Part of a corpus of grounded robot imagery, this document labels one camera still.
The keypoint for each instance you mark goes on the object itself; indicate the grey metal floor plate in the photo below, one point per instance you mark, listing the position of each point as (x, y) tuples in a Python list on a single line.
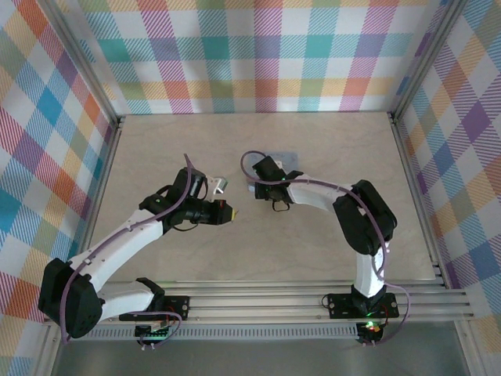
[(254, 360)]

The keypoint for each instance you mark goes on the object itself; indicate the controller circuit board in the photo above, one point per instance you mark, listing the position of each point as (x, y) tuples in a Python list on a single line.
[(370, 328), (154, 333)]

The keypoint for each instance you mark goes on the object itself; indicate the aluminium frame post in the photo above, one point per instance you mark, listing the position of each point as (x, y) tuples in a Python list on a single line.
[(426, 58), (83, 58)]

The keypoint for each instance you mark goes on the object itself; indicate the left controller circuit board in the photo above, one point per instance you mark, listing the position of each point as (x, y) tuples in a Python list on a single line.
[(154, 333)]

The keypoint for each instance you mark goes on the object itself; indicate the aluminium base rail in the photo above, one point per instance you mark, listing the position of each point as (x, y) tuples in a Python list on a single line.
[(254, 303)]

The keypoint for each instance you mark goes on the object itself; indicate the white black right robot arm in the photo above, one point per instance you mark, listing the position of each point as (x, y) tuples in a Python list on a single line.
[(321, 194)]

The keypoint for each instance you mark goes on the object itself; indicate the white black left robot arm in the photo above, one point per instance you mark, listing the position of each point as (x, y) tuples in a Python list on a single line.
[(117, 246)]

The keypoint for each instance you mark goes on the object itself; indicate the aluminium frame side rail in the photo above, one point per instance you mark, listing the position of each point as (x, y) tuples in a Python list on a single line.
[(407, 164), (99, 188)]

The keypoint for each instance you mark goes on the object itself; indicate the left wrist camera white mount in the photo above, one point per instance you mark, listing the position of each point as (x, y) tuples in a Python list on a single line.
[(221, 184)]

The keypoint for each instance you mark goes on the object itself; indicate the right controller circuit board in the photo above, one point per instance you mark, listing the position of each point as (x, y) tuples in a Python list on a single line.
[(370, 328)]

